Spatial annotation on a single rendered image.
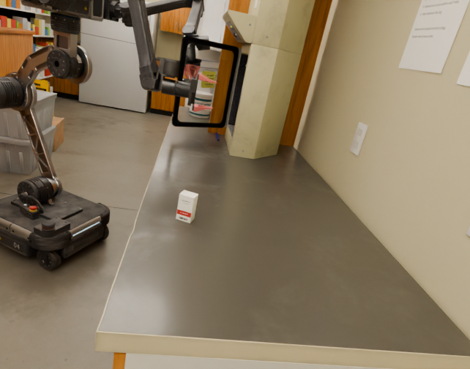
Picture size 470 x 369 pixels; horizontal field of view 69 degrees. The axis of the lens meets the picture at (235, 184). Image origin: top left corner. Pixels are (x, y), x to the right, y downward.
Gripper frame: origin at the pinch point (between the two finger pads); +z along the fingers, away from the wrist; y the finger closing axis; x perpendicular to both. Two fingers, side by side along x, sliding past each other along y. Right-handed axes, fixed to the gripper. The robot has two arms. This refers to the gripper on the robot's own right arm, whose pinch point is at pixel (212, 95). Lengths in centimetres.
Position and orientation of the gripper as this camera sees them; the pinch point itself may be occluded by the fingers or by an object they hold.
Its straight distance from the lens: 138.3
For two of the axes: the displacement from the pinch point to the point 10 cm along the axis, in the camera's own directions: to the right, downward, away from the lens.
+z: 9.7, 1.5, 1.7
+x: -1.0, -3.8, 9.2
